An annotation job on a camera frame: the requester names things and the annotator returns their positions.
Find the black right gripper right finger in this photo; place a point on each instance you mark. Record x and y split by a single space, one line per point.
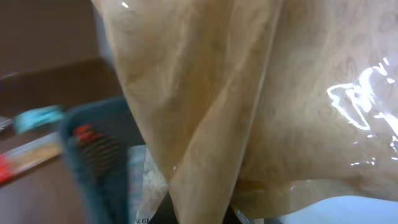
231 217

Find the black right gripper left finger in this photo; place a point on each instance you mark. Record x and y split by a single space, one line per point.
165 213

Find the grey plastic basket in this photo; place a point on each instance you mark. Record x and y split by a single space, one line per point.
96 138

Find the cream paper pouch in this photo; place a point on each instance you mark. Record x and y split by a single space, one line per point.
268 106

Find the orange spaghetti packet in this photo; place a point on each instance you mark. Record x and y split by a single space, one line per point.
23 158

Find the mint green snack packet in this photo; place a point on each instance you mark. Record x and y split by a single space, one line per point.
36 118

